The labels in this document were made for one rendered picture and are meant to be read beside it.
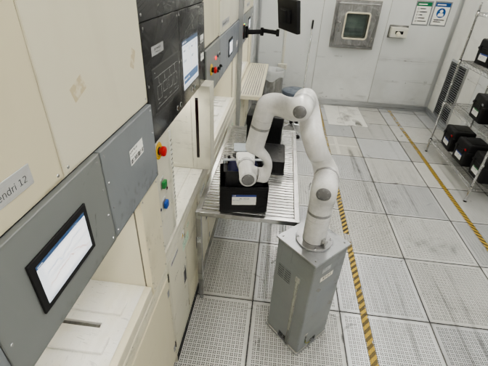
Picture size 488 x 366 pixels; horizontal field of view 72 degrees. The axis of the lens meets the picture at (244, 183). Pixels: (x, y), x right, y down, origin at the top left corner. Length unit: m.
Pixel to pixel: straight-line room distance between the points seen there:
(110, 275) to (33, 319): 0.74
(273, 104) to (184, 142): 0.80
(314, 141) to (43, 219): 1.09
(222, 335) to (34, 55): 1.95
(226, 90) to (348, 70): 3.14
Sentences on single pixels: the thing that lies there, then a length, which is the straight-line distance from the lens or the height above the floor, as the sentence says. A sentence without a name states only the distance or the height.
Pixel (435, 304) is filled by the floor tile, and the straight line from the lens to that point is 2.88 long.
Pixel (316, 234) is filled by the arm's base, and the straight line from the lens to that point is 1.74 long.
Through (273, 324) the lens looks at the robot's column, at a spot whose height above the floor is 0.06.
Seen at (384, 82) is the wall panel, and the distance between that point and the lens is 6.34.
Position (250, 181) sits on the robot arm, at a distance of 1.62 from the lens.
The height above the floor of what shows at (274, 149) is 0.86.
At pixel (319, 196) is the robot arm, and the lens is 1.52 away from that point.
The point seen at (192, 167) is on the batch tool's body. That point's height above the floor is 0.88.
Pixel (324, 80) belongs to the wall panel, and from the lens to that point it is 6.15.
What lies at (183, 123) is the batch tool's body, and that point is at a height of 1.17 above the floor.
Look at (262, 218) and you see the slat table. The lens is 1.92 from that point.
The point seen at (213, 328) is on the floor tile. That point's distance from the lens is 2.35.
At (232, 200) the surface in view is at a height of 0.85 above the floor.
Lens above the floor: 1.95
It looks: 32 degrees down
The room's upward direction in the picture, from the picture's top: 3 degrees clockwise
